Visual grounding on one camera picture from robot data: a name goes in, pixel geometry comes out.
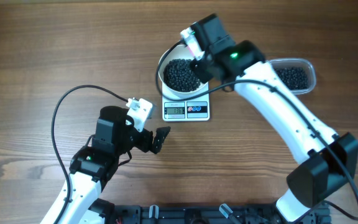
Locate black beans in bowl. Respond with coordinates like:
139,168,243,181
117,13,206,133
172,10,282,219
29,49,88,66
163,59,201,92

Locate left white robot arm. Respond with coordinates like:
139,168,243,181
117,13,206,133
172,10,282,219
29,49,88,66
42,106,171,223

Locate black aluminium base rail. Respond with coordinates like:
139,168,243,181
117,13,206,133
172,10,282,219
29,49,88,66
91,202,332,224

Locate clear plastic bean container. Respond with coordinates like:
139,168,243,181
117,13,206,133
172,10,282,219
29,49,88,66
270,58,316,95

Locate right black camera cable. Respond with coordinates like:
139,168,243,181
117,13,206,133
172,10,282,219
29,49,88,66
155,39,358,222

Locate white bowl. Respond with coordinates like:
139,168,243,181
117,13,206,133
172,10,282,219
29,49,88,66
158,44,194,86

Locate black beans in container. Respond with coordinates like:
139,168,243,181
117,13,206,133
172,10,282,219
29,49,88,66
275,67,308,90

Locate black camera cable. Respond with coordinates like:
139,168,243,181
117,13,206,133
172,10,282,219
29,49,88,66
50,85,130,224
155,39,358,222

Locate left black camera cable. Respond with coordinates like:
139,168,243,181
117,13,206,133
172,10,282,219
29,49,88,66
50,85,130,224

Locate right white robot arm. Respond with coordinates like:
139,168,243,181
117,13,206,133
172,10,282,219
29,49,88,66
181,14,358,223

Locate white digital kitchen scale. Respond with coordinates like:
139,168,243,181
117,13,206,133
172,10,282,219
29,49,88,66
162,83,210,122

